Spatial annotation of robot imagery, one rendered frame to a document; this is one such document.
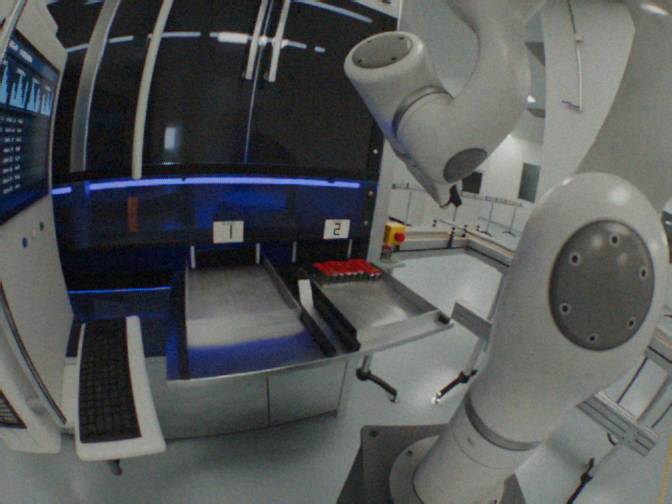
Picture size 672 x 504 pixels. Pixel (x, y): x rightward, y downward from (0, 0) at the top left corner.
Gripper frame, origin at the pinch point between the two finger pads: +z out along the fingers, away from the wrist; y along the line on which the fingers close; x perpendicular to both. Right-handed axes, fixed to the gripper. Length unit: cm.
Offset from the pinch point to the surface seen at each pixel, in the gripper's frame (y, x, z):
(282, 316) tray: -1.0, -41.6, 4.1
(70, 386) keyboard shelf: 3, -79, -37
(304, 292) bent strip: -6.8, -38.3, 12.8
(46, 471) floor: 24, -184, -53
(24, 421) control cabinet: 15, -65, -51
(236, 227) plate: -31, -44, 3
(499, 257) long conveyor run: 2, 22, 101
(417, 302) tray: 7.0, -18.6, 33.5
